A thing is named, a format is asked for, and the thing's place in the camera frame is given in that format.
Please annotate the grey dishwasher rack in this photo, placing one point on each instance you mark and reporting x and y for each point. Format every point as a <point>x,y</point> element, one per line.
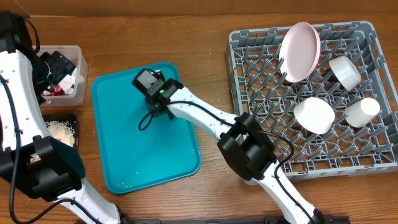
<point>258,87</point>

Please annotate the white tissue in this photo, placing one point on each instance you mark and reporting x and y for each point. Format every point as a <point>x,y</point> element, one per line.
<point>67,83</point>

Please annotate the pile of white rice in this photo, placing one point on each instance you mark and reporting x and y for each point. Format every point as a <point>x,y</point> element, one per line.
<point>62,131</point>

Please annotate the red snack wrapper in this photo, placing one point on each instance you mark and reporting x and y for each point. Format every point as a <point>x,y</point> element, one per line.
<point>57,91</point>

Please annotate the grey melamine bowl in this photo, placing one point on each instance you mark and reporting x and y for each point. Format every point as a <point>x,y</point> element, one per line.
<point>345,72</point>

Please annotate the teal plastic tray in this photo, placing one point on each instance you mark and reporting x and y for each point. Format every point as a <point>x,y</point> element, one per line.
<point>136,152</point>

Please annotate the black food waste tray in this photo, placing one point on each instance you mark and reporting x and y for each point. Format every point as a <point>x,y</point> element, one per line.
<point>71,118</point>

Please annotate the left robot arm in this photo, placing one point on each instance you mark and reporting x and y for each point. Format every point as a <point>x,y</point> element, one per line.
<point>32,161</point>

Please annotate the white paper bowl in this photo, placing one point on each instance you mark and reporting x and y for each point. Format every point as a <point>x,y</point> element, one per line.
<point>315,115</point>

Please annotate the clear plastic bin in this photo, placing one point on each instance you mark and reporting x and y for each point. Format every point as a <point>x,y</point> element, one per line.
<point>74,54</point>

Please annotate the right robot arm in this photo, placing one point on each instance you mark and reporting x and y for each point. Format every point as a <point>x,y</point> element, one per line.
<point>245,146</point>

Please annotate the white paper cup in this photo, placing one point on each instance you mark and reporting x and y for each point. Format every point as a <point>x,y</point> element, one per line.
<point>362,112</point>

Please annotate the pink round plate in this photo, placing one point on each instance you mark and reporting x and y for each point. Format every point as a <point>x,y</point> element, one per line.
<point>300,50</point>

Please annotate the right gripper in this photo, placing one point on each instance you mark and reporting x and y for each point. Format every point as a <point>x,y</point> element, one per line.
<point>163,107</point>

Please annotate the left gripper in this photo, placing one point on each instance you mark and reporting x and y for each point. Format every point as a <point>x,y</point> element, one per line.
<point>61,66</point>

